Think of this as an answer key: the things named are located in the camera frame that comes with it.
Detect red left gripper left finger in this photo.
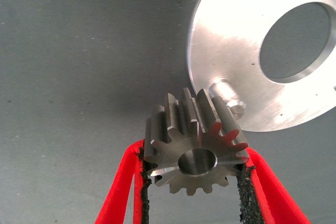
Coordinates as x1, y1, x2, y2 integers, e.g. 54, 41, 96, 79
94, 140, 152, 224

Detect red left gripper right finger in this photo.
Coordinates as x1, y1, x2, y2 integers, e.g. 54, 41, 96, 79
235, 146, 312, 224

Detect small steel spur gear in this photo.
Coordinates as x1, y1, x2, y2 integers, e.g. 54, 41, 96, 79
143, 87, 249, 197

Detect round metal carrier plate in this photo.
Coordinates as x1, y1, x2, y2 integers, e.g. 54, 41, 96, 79
185, 0, 336, 133

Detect dark grey table cloth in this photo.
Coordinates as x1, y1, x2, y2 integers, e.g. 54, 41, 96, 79
0, 0, 336, 224

